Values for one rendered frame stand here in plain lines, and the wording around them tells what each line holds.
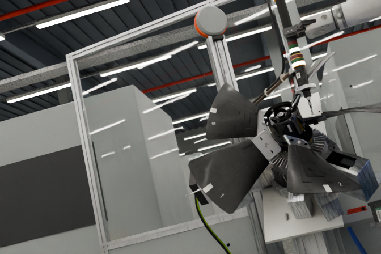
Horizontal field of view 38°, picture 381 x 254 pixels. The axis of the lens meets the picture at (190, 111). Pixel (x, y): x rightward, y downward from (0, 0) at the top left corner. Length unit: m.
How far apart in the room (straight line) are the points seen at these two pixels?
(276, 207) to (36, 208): 2.35
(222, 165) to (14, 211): 2.46
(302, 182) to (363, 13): 0.61
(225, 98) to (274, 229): 0.51
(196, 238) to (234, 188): 0.95
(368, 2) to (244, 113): 0.56
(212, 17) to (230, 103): 0.73
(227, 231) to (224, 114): 0.79
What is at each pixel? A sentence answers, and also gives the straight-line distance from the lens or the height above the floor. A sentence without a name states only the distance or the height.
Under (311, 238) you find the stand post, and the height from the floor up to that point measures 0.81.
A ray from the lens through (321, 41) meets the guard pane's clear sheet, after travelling 2.67.
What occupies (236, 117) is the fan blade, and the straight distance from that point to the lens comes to 2.00.
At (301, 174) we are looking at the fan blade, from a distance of 1.64.
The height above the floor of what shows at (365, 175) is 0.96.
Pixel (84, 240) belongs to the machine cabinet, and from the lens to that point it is 3.85.
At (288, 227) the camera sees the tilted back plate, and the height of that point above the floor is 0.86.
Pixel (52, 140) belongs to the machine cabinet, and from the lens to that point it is 3.99.
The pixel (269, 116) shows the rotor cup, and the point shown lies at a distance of 1.85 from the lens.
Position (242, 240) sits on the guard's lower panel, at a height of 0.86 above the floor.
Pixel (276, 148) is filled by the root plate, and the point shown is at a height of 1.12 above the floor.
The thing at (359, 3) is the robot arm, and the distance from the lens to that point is 1.90.
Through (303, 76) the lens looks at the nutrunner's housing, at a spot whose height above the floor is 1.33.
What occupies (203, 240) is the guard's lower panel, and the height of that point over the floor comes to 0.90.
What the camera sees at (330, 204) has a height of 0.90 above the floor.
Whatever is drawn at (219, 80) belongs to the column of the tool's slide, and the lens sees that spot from 2.55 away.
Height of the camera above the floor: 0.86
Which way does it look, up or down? 14 degrees up
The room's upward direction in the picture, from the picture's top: 13 degrees counter-clockwise
